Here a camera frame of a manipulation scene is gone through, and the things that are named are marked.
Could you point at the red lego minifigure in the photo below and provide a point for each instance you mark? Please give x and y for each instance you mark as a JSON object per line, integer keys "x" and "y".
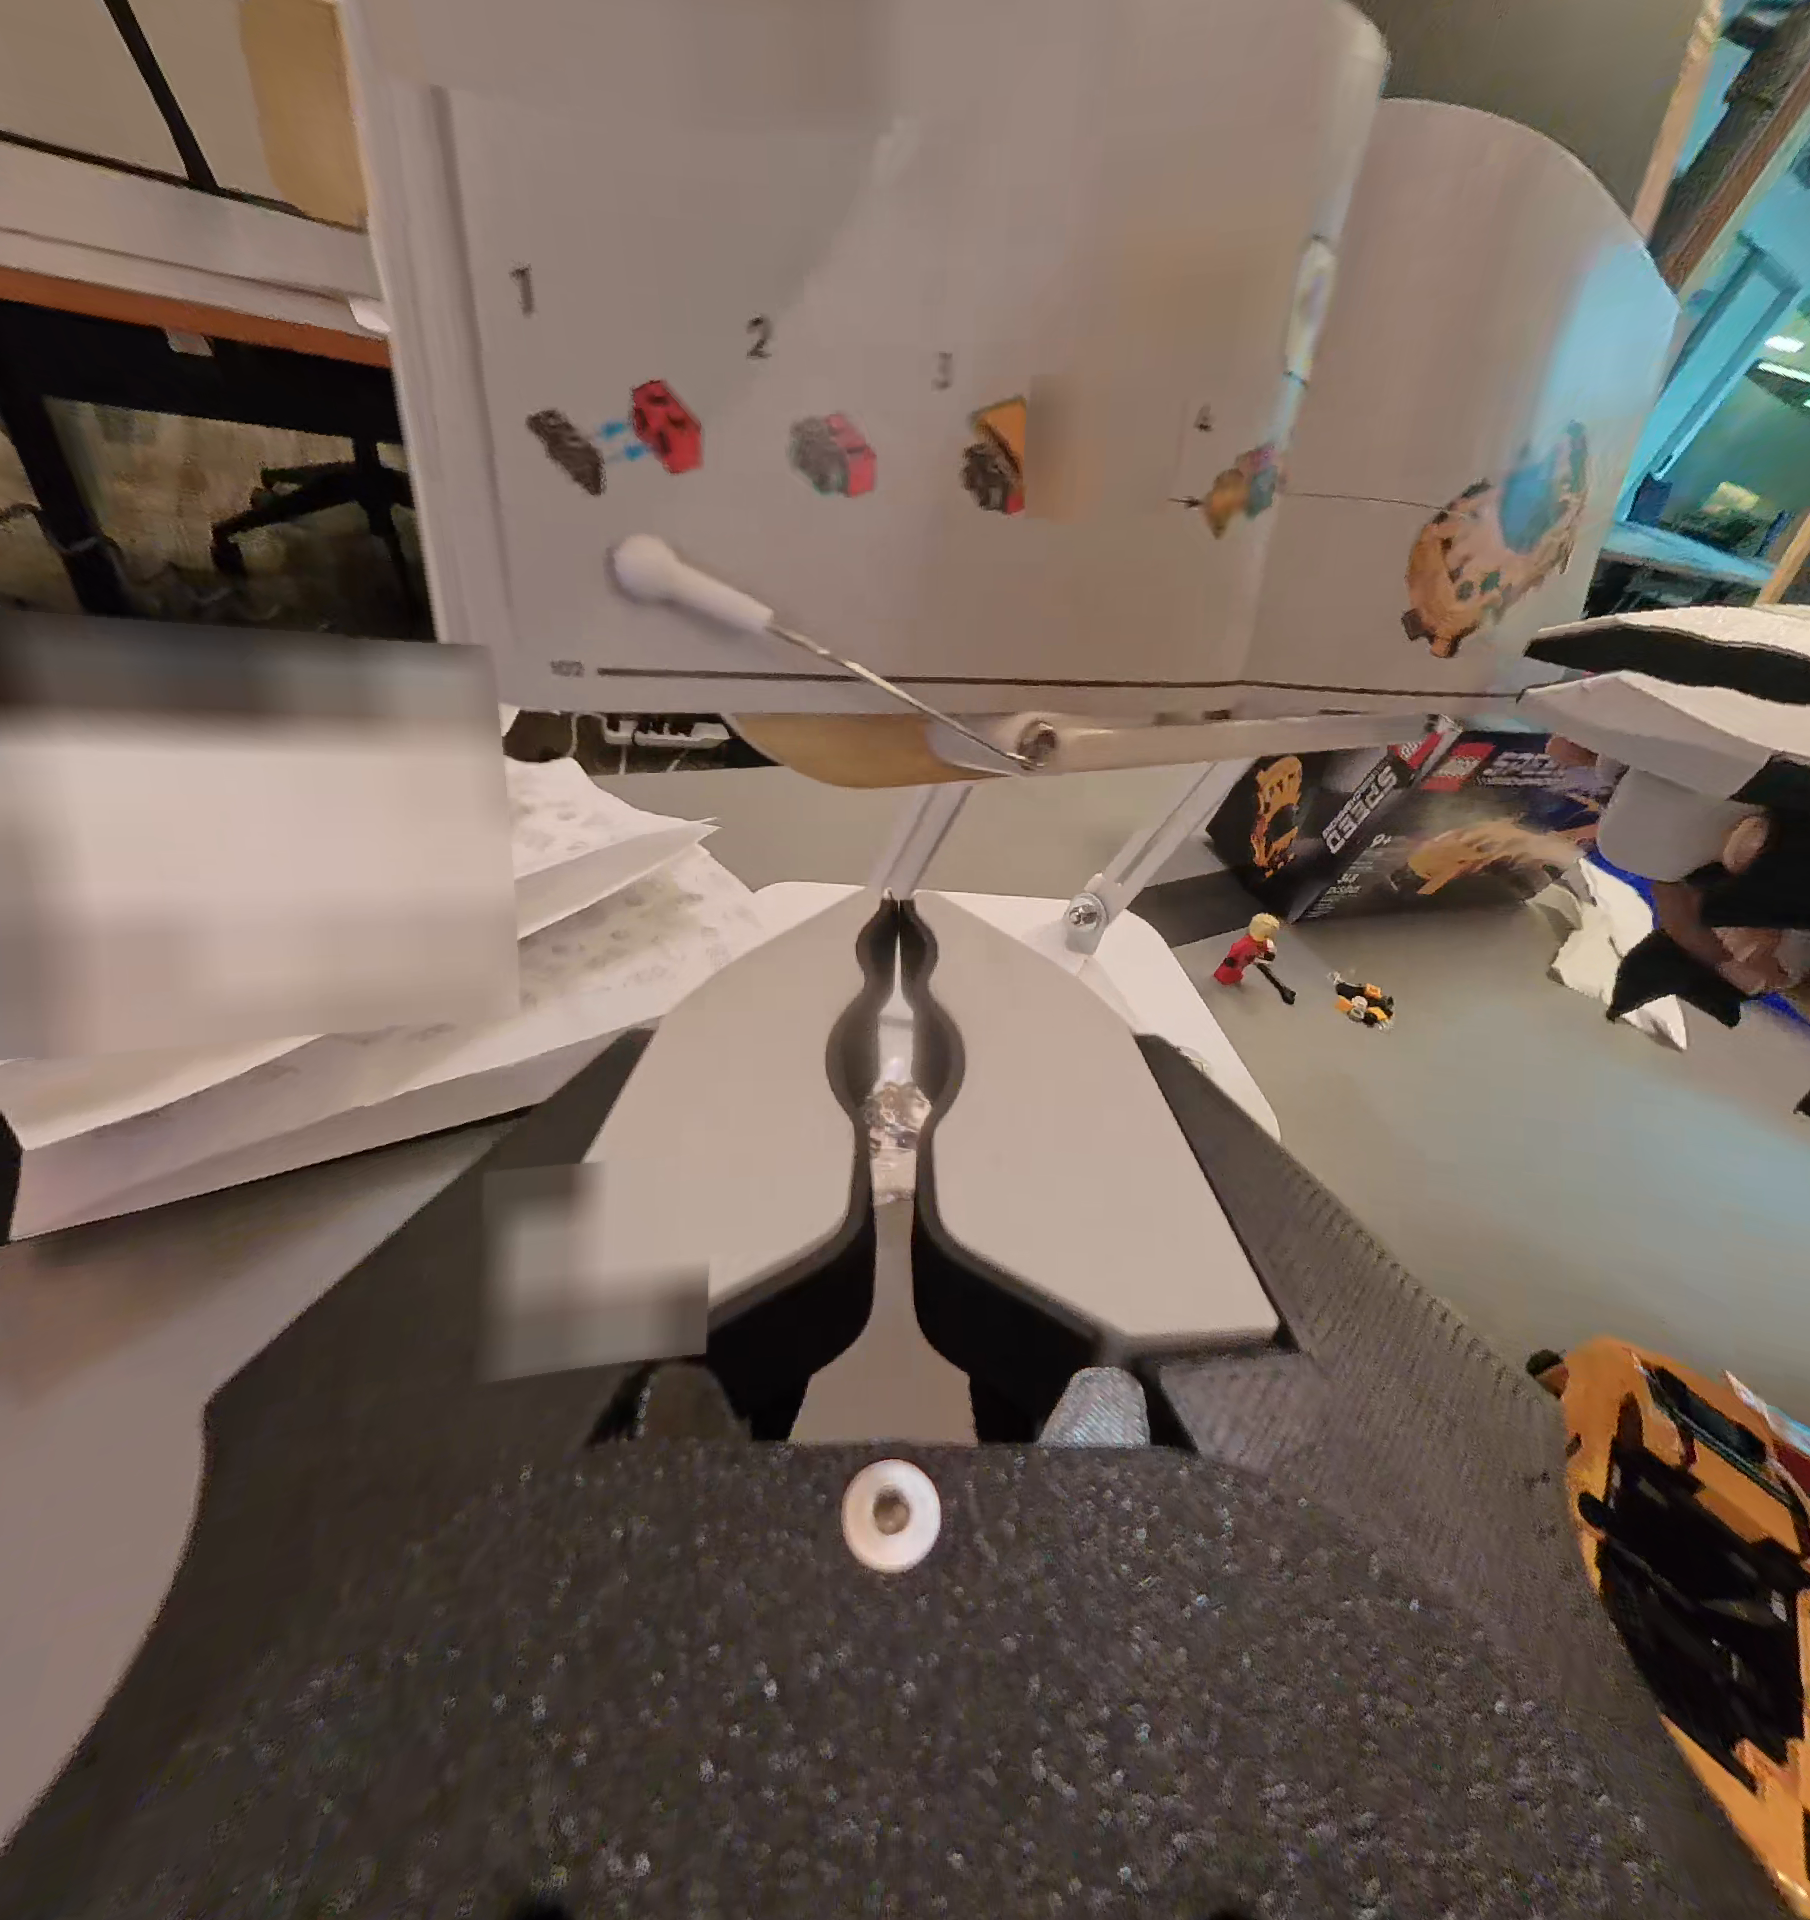
{"x": 1247, "y": 954}

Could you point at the yellow lego car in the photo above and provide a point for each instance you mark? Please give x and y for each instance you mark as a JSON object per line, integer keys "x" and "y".
{"x": 1609, "y": 1394}

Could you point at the black office chair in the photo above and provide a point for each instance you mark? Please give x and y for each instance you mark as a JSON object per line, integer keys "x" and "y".
{"x": 318, "y": 508}

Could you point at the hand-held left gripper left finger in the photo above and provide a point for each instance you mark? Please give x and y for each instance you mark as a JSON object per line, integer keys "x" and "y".
{"x": 756, "y": 1081}

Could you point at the lego instruction booklet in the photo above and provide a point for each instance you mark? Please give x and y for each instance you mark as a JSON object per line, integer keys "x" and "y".
{"x": 920, "y": 224}

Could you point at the person's right hand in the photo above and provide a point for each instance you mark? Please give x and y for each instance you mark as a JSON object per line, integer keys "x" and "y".
{"x": 1744, "y": 945}

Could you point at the white desk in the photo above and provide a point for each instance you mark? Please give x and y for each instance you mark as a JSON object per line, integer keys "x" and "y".
{"x": 126, "y": 238}

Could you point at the clear lego piece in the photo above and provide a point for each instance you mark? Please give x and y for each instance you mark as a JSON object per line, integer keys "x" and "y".
{"x": 899, "y": 1118}

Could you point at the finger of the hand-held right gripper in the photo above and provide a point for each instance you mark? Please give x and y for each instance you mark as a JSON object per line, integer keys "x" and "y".
{"x": 1744, "y": 726}
{"x": 1744, "y": 627}

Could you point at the white crumpled bag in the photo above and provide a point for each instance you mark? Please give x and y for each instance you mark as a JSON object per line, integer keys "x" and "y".
{"x": 1609, "y": 945}

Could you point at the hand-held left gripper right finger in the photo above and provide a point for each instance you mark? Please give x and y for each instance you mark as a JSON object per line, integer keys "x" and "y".
{"x": 1083, "y": 1156}

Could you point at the lego set box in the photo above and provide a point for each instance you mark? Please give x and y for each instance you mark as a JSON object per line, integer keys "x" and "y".
{"x": 1369, "y": 840}

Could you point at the white book stand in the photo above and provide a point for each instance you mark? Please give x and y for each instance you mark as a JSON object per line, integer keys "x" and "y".
{"x": 1175, "y": 1020}

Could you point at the small loose brick pieces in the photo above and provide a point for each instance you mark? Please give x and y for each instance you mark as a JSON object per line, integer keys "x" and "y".
{"x": 1362, "y": 1001}

